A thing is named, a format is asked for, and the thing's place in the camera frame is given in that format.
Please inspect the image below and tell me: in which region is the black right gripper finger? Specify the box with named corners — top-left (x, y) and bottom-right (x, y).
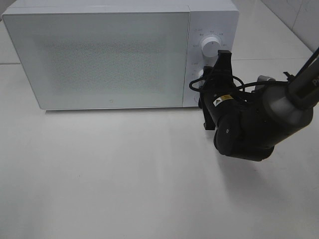
top-left (203, 109), bottom-right (216, 130)
top-left (214, 50), bottom-right (232, 72)

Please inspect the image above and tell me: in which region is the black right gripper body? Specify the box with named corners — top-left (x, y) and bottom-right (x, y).
top-left (198, 66), bottom-right (249, 128)

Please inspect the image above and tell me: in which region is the white timer knob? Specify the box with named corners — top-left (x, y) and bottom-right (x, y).
top-left (198, 69), bottom-right (205, 87)

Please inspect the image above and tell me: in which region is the white microwave door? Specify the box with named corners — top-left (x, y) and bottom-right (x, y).
top-left (3, 12), bottom-right (189, 110)

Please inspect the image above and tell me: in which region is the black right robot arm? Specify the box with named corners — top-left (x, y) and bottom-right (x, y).
top-left (199, 50), bottom-right (319, 161)

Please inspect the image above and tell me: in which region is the upper white power knob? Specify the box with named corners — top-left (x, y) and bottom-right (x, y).
top-left (200, 35), bottom-right (222, 58)

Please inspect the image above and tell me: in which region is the white microwave oven body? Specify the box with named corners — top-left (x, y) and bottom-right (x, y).
top-left (1, 0), bottom-right (239, 109)

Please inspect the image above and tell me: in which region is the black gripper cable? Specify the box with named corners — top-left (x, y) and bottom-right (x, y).
top-left (188, 67), bottom-right (275, 103)

